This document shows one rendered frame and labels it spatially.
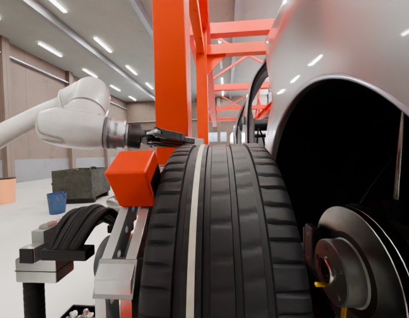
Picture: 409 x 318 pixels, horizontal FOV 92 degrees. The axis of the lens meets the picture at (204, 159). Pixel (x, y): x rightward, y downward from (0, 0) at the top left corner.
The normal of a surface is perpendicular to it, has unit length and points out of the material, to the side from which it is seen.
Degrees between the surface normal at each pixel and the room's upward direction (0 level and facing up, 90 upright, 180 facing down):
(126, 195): 125
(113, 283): 90
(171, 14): 90
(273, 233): 55
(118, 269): 45
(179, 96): 90
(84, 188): 90
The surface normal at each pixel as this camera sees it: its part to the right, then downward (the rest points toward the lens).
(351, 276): -0.07, -0.37
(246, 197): -0.07, -0.69
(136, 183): -0.05, 0.59
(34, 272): -0.07, 0.03
